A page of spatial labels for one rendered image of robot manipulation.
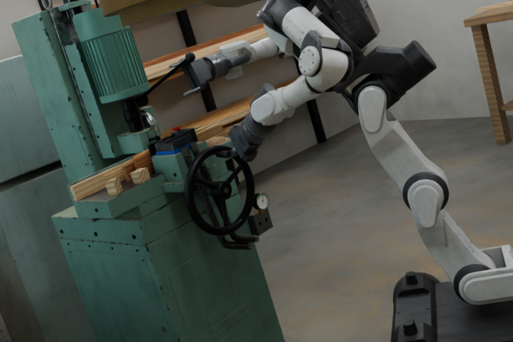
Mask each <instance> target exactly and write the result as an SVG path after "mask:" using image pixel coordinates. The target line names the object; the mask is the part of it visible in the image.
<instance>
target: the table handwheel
mask: <svg viewBox="0 0 513 342"><path fill-rule="evenodd" d="M223 150H229V151H231V150H232V148H231V147H228V146H224V145H215V146H211V147H208V148H206V149H204V150H203V151H202V152H201V153H199V154H198V155H197V156H196V158H195V159H194V160H193V161H192V163H191V165H190V167H189V169H188V172H187V174H186V180H185V188H184V192H183V193H184V195H185V201H186V207H187V209H188V211H189V214H190V216H191V218H192V220H193V221H194V222H195V223H196V225H197V226H198V227H199V228H201V229H202V230H203V231H204V232H206V233H208V234H211V235H215V236H224V235H228V234H231V233H233V232H235V231H236V230H238V229H239V228H240V227H241V226H242V225H243V224H244V223H245V221H246V220H247V219H248V217H249V215H250V212H251V210H252V207H253V202H254V196H255V185H254V179H253V174H252V171H251V169H250V166H249V164H248V163H247V162H246V161H244V160H242V159H241V158H240V156H239V154H238V155H237V156H234V157H231V158H233V159H234V160H235V161H236V162H237V163H238V164H239V166H238V167H237V168H236V169H235V171H233V173H232V174H231V175H230V176H229V177H228V178H227V180H226V181H215V182H213V183H210V182H206V181H205V180H203V179H200V178H198V177H196V173H197V171H198V168H199V167H200V166H201V164H202V163H203V162H204V161H205V160H206V159H207V158H209V157H210V156H212V155H215V154H216V153H217V152H220V151H223ZM241 170H242V171H243V173H244V177H245V180H246V185H247V196H246V201H245V204H244V208H243V210H242V212H241V213H240V215H239V217H238V218H237V219H236V220H235V221H234V222H233V223H231V224H229V221H228V216H227V207H226V201H225V200H226V199H228V198H230V197H231V193H232V188H231V184H230V183H231V182H232V181H233V179H234V178H235V176H236V175H237V174H238V173H239V172H240V171H241ZM194 182H197V183H199V184H201V185H203V186H204V188H205V192H206V194H207V196H212V198H214V199H216V200H220V203H221V210H222V214H223V220H224V227H215V226H212V225H210V224H209V223H208V222H206V221H205V220H204V219H203V218H202V216H201V215H200V214H199V212H198V209H197V208H196V205H195V199H194V196H200V195H199V193H198V190H197V188H196V186H194Z"/></svg>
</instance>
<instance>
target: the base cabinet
mask: <svg viewBox="0 0 513 342"><path fill-rule="evenodd" d="M225 201H226V207H227V214H228V216H229V218H230V220H231V223H233V222H234V221H235V220H236V219H237V218H238V217H239V215H240V213H241V212H242V210H243V208H244V207H243V204H242V201H241V198H240V194H239V193H237V194H236V195H233V196H232V197H230V198H228V199H227V200H225ZM59 240H60V243H61V246H62V248H63V252H64V253H65V256H66V259H67V262H68V264H69V268H70V270H71V272H72V275H73V278H74V280H75V283H76V286H77V289H78V291H79V294H80V297H81V299H82V303H83V304H84V307H85V310H86V313H87V315H88V317H89V321H90V323H91V326H92V329H93V331H94V334H95V337H96V340H97V341H98V342H285V340H284V337H283V334H282V330H281V327H280V324H279V320H278V318H277V314H276V310H275V308H274V304H273V300H272V298H271V295H270V292H269V288H268V285H267V282H266V278H265V276H264V272H263V268H262V266H261V262H260V258H259V256H258V253H257V249H256V246H255V243H253V242H247V243H251V244H252V249H251V250H236V249H226V248H224V247H222V246H221V244H220V242H219V239H218V237H217V236H215V235H211V234H208V233H206V232H204V231H203V230H202V229H201V228H199V227H198V226H197V225H196V223H195V222H194V221H193V220H190V221H188V222H186V223H184V224H183V225H181V226H179V227H178V228H176V229H174V230H173V231H170V232H169V233H168V234H165V235H163V236H162V237H160V238H158V239H157V240H155V241H153V242H152V243H150V244H148V245H138V244H121V243H112V242H103V241H94V240H77V239H68V238H59Z"/></svg>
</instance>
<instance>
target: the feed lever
mask: <svg viewBox="0 0 513 342"><path fill-rule="evenodd" d="M194 60H195V54H194V53H193V52H188V53H187V54H186V56H185V59H184V60H183V61H182V62H181V63H180V64H178V65H177V66H176V67H175V68H173V69H172V70H171V71H170V72H168V73H167V74H166V75H165V76H164V77H163V78H162V79H160V80H159V81H158V82H157V83H155V84H154V85H153V86H152V87H150V89H148V90H147V91H146V92H144V93H142V94H140V95H136V98H135V100H136V103H137V106H138V107H139V108H142V107H144V106H146V105H147V104H148V97H147V95H148V94H150V93H151V92H152V91H153V90H154V89H155V88H156V87H158V86H159V85H160V84H162V83H163V82H164V81H165V80H167V79H168V78H169V77H170V76H171V75H172V74H173V73H175V72H176V71H177V70H178V69H180V68H181V67H182V66H184V65H185V64H186V63H187V62H189V63H192V62H193V61H194Z"/></svg>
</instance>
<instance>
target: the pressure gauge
mask: <svg viewBox="0 0 513 342"><path fill-rule="evenodd" d="M262 200H263V202H262ZM268 205H269V197H268V195H267V194H266V193H264V192H259V193H255V196H254V202H253V207H254V208H255V209H257V210H258V212H259V213H260V215H261V214H262V213H263V210H264V209H266V208H267V207H268Z"/></svg>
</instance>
